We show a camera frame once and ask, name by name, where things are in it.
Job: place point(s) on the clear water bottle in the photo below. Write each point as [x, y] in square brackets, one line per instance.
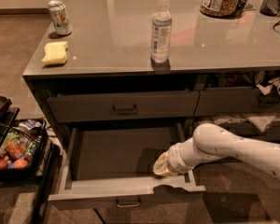
[161, 26]

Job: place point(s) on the yellow sponge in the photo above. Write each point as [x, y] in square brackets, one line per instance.
[55, 53]

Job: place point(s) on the plastic bags in drawer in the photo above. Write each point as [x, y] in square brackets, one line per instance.
[261, 121]

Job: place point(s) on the black bin of snacks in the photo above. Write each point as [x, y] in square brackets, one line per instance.
[21, 148]

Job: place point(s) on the black tray stand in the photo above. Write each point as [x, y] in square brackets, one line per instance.
[25, 201]

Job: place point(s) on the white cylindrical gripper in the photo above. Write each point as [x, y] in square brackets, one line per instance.
[176, 159]

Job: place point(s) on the white green soda can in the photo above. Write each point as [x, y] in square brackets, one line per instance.
[59, 16]

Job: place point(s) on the crumpled bag in top drawer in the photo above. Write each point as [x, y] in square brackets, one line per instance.
[267, 87]

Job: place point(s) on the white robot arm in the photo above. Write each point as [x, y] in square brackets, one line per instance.
[210, 142]

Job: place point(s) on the grey drawer cabinet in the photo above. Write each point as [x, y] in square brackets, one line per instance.
[109, 52]

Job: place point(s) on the grey drawer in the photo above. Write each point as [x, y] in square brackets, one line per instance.
[246, 129]
[114, 167]
[236, 100]
[129, 105]

